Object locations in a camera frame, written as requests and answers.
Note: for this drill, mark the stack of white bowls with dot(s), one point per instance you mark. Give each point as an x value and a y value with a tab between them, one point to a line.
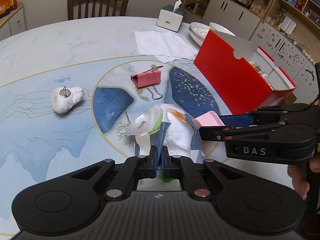
197	33

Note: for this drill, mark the plastic-wrapped tissue pack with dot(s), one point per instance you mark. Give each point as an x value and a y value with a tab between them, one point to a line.
177	135

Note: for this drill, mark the red cardboard box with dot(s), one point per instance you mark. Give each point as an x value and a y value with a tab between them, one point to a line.
225	75

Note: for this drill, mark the white tissue box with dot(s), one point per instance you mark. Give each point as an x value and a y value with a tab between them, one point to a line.
170	17

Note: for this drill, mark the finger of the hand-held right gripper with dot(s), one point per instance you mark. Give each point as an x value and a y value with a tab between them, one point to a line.
212	133
232	119

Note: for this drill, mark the white side cabinet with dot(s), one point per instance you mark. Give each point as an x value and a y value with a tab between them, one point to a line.
12	25

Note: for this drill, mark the white bowl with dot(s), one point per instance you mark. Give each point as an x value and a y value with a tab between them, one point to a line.
220	28

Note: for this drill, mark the person's right hand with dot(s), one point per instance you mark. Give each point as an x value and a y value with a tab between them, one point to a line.
297	180

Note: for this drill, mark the red-lidded jar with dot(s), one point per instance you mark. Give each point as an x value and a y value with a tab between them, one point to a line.
13	1

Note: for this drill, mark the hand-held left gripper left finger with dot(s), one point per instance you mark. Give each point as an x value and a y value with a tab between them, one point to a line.
153	161

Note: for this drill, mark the white shelving cabinet unit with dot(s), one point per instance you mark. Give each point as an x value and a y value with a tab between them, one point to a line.
275	17

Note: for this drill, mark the small pink box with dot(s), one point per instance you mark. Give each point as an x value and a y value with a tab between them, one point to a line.
207	120

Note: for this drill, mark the pink binder clip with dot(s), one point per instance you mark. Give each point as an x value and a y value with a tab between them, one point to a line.
147	78

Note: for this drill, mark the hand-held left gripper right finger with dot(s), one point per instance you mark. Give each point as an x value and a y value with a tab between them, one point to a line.
165	161

